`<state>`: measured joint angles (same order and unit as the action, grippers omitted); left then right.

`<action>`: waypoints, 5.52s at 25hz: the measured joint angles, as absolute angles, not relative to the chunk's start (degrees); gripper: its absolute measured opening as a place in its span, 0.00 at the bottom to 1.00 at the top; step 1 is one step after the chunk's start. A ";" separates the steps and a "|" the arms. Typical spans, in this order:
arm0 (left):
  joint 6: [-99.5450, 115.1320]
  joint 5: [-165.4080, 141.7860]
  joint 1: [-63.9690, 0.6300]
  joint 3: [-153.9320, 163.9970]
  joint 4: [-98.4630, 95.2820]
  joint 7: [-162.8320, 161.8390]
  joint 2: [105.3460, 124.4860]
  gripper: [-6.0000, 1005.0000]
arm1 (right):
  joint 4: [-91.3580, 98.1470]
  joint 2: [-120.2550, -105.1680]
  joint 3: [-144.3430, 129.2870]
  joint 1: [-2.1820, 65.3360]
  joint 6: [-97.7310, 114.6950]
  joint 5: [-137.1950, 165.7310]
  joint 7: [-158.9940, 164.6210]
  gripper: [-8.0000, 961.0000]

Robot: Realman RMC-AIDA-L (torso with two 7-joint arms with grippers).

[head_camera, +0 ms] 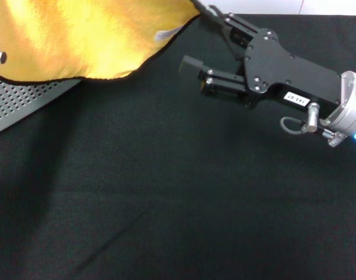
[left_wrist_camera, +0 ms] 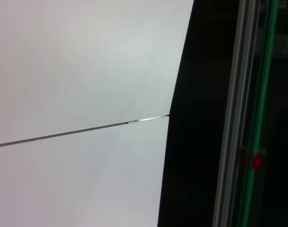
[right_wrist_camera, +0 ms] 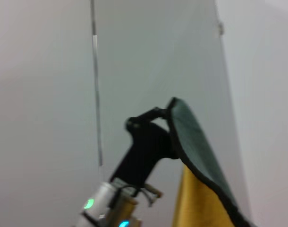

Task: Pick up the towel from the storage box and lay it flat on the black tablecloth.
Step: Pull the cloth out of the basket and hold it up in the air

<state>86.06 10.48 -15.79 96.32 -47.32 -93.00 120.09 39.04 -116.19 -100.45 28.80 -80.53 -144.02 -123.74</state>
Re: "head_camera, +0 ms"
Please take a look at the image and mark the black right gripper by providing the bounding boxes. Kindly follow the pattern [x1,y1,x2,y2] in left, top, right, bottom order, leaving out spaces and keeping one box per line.
[179,0,342,120]

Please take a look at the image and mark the yellow grey towel black edge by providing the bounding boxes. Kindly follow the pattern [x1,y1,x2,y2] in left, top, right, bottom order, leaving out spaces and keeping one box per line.
[0,0,202,85]

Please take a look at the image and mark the black tablecloth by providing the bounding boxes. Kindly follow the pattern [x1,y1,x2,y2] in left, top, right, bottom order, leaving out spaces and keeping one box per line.
[0,13,356,280]

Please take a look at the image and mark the grey perforated plastic storage box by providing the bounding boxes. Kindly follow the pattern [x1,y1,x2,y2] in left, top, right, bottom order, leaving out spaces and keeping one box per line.
[0,71,81,137]

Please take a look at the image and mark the right gripper cable metal plugs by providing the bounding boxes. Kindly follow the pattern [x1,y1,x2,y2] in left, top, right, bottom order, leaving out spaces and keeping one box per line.
[280,101,347,149]

